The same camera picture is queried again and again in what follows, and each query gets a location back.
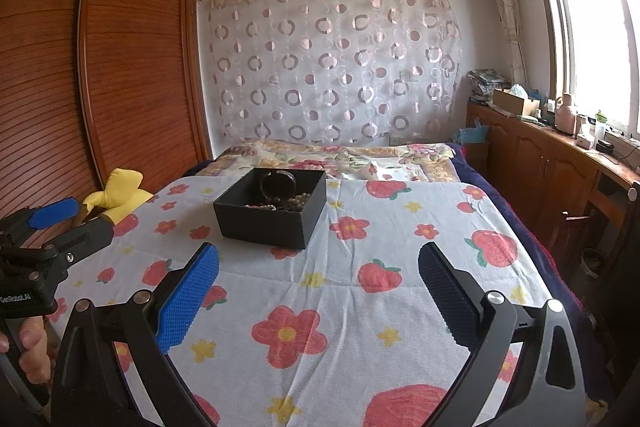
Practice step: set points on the person's left hand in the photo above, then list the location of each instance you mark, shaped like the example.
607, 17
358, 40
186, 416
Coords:
35, 352

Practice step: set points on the strawberry print bed sheet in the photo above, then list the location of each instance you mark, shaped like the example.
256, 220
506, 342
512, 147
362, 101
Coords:
325, 307

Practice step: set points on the window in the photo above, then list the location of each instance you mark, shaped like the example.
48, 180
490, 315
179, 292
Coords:
590, 32

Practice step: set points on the dark blue blanket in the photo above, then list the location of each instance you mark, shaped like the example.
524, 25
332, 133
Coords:
500, 207

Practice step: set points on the pink jug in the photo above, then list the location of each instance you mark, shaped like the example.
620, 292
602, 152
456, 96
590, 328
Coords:
566, 117

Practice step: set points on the black jewelry box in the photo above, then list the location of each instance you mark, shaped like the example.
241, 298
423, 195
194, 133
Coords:
270, 227

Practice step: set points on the metal pot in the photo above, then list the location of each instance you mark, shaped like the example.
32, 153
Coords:
594, 263

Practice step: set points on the wooden wardrobe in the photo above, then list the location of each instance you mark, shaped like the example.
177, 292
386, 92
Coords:
125, 57

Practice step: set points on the circle pattern sheer curtain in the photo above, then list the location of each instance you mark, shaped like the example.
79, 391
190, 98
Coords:
325, 57

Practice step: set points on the cardboard box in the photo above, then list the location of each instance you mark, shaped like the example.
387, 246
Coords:
510, 104

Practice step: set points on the yellow plush toy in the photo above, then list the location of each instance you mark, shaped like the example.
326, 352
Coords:
122, 187

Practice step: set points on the black device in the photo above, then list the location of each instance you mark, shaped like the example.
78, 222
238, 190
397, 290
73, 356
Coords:
605, 146

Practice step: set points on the floral quilt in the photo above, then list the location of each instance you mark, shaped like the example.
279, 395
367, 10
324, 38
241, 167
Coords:
325, 157

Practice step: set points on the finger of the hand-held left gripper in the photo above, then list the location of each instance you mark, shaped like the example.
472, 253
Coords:
50, 213
90, 234

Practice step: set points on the white bottle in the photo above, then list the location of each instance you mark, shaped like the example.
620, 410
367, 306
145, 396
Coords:
597, 127

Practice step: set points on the metallic bangle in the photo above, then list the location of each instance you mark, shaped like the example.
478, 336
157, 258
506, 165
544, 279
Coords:
262, 187

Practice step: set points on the wooden chair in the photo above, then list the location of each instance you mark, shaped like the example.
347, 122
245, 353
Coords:
575, 232

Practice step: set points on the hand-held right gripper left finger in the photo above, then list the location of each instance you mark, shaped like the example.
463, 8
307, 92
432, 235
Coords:
190, 302

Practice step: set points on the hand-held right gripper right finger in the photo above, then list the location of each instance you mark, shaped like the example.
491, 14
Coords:
450, 297

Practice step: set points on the window curtain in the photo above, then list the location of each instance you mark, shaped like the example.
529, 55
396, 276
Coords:
505, 7

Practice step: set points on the wooden cabinet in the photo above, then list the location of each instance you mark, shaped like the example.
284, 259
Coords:
525, 157

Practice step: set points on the blue plastic bag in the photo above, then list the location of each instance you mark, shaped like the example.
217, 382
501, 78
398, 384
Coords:
470, 133

